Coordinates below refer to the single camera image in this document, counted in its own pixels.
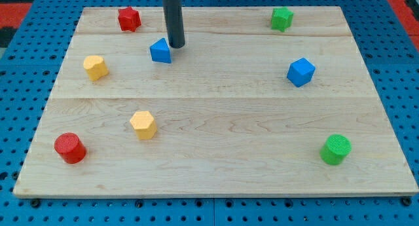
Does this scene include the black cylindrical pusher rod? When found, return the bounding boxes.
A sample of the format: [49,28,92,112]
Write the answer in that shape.
[162,0,185,48]

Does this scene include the blue triangle block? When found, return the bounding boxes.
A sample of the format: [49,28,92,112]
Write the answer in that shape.
[149,38,172,64]

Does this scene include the yellow heart block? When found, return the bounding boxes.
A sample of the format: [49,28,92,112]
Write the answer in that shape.
[83,55,109,81]

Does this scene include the red star block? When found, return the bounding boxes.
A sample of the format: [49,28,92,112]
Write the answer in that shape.
[118,7,141,32]

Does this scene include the green star block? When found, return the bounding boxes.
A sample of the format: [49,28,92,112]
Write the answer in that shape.
[271,7,294,32]

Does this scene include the yellow hexagon block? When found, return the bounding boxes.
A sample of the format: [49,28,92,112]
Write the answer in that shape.
[130,111,157,140]

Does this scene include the light wooden board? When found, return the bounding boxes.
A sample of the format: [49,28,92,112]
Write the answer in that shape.
[14,7,418,198]

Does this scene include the blue cube block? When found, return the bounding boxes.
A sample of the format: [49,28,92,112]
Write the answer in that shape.
[287,58,316,87]

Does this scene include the red cylinder block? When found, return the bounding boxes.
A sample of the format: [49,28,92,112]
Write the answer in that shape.
[54,132,87,164]

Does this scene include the green cylinder block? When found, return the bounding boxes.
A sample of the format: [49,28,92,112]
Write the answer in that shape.
[319,134,352,165]

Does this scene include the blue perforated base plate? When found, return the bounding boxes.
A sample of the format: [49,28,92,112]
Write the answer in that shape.
[1,0,418,225]

